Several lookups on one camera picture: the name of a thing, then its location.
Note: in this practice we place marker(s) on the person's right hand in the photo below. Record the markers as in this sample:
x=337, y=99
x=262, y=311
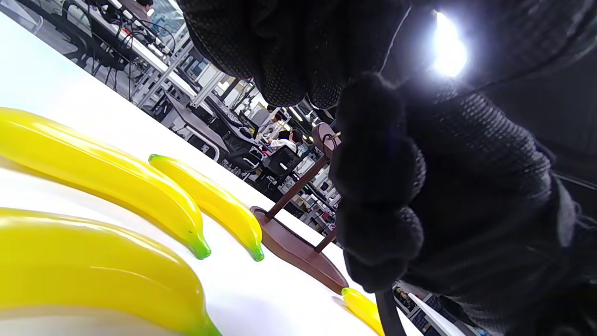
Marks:
x=466, y=186

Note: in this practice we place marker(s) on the yellow plastic banana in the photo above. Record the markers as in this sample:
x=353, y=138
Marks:
x=361, y=308
x=210, y=200
x=93, y=270
x=116, y=177

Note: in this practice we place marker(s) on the black elastic band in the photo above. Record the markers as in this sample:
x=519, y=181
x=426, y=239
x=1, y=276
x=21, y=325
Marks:
x=328, y=138

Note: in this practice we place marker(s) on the dark grey side desk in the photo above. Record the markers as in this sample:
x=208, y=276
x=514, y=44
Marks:
x=193, y=116

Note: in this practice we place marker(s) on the person's left hand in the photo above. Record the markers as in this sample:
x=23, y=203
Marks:
x=289, y=46

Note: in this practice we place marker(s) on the brown wooden hook stand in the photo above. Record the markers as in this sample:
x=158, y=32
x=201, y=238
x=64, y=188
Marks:
x=298, y=252

